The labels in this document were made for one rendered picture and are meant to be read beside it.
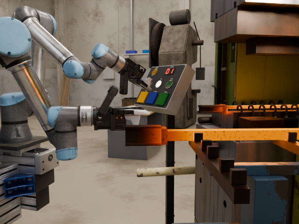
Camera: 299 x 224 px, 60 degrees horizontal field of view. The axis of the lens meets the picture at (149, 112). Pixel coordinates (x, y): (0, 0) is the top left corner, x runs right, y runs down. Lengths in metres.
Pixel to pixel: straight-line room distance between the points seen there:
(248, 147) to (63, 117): 0.62
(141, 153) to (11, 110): 2.57
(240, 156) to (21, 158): 0.96
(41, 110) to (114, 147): 2.82
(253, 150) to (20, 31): 0.80
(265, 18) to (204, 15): 8.10
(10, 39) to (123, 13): 9.05
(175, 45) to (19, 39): 5.33
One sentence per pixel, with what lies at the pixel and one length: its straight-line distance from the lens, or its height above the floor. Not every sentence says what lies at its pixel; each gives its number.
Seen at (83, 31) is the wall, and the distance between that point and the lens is 10.44.
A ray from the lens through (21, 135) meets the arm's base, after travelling 1.37.
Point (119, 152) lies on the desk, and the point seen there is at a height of 0.09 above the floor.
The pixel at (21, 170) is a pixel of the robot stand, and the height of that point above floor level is 0.70.
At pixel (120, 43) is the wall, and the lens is 9.70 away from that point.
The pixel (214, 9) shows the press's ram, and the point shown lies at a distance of 1.21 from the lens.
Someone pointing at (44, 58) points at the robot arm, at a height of 1.22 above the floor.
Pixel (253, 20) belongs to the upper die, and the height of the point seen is 1.32.
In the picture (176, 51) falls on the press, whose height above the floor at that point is 1.78.
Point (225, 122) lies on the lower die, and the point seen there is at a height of 0.95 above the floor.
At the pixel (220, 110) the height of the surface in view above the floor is 0.99.
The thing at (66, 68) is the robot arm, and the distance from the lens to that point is 1.14.
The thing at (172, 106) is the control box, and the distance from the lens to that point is 1.39.
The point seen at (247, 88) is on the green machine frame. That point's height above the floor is 1.07.
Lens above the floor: 1.10
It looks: 7 degrees down
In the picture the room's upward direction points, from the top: straight up
